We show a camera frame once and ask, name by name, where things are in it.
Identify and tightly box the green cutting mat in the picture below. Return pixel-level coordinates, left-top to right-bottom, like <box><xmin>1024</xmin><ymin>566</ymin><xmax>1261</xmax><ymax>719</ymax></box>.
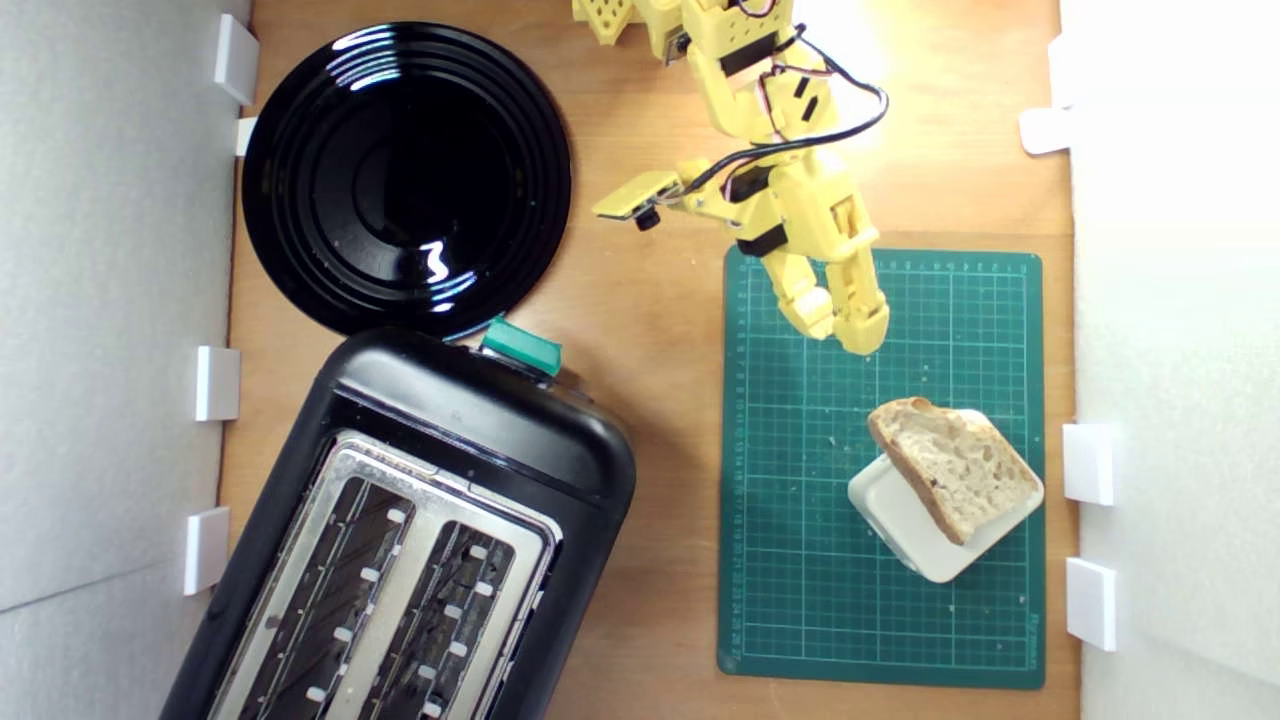
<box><xmin>717</xmin><ymin>245</ymin><xmax>1047</xmax><ymax>691</ymax></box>

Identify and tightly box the black cable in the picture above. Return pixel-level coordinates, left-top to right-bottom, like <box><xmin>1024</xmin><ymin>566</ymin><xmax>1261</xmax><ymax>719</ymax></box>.
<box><xmin>685</xmin><ymin>22</ymin><xmax>891</xmax><ymax>196</ymax></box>

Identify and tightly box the yellow gripper camera mount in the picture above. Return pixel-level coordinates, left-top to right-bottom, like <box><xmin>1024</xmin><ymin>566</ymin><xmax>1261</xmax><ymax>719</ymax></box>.
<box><xmin>592</xmin><ymin>170</ymin><xmax>686</xmax><ymax>233</ymax></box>

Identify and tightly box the white block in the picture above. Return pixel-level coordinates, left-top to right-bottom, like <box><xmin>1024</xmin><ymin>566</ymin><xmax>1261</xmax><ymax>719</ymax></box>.
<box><xmin>847</xmin><ymin>408</ymin><xmax>1046</xmax><ymax>585</ymax></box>

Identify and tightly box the brown bread slice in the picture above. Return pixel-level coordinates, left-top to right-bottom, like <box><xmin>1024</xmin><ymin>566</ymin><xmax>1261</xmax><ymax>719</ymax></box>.
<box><xmin>866</xmin><ymin>397</ymin><xmax>1043</xmax><ymax>547</ymax></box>

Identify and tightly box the black plate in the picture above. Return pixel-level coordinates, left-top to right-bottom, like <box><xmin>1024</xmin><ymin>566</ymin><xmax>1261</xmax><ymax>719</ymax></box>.
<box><xmin>241</xmin><ymin>22</ymin><xmax>573</xmax><ymax>341</ymax></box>

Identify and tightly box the green toaster lever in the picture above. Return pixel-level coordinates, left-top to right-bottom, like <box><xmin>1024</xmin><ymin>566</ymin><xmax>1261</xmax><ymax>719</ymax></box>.
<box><xmin>480</xmin><ymin>316</ymin><xmax>564</xmax><ymax>379</ymax></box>

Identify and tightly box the black two-slot toaster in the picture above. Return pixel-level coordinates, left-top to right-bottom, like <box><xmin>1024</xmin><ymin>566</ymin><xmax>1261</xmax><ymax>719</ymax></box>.
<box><xmin>160</xmin><ymin>325</ymin><xmax>638</xmax><ymax>720</ymax></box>

